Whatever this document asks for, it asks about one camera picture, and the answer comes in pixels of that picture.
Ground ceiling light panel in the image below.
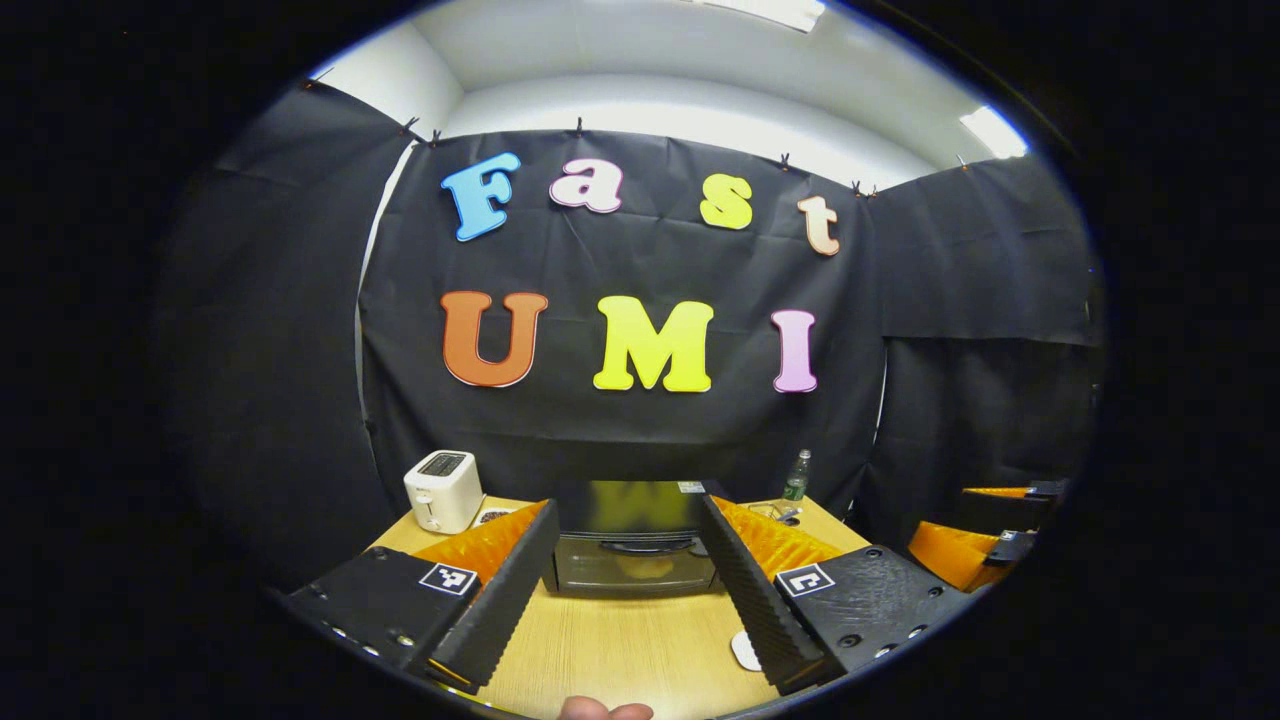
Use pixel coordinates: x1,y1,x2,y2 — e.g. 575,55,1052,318
690,0,827,33
958,105,1029,159

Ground black electric oven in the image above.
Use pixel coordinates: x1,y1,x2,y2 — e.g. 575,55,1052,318
543,479,723,599

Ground white toaster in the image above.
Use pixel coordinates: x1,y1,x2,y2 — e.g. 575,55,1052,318
403,450,486,535

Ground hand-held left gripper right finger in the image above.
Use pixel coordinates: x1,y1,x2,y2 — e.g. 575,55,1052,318
697,492,976,698

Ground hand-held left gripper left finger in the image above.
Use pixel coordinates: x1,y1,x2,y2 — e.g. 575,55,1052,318
278,498,561,696

